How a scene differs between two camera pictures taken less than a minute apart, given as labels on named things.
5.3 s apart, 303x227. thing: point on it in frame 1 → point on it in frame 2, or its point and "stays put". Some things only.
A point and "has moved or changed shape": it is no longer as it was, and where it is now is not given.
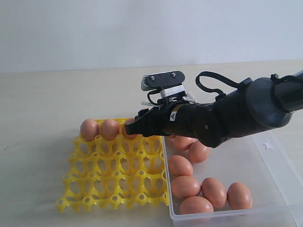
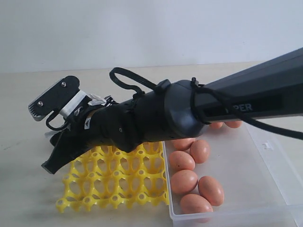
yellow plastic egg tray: [129, 172] stays put
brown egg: [195, 204] stays put
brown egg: [198, 152] stays put
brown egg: [182, 144] stays put
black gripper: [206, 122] → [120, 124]
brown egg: [213, 190] has moved or changed shape
